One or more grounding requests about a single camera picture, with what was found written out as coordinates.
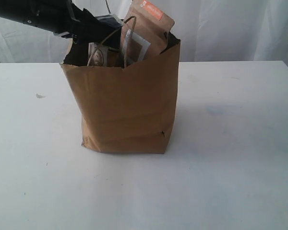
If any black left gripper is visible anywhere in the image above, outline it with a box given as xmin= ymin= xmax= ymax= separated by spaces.
xmin=0 ymin=0 xmax=122 ymax=44

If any dark blue noodle packet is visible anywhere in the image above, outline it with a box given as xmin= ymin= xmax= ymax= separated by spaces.
xmin=87 ymin=14 xmax=123 ymax=67

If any brown pouch with orange label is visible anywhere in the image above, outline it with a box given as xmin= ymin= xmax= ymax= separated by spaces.
xmin=120 ymin=0 xmax=175 ymax=66

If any brown paper shopping bag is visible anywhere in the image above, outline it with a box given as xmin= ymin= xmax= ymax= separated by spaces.
xmin=61 ymin=31 xmax=180 ymax=154

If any small paper scrap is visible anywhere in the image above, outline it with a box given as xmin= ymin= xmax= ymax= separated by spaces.
xmin=36 ymin=93 xmax=45 ymax=99

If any white backdrop curtain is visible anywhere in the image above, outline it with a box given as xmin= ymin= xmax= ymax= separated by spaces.
xmin=0 ymin=0 xmax=288 ymax=66

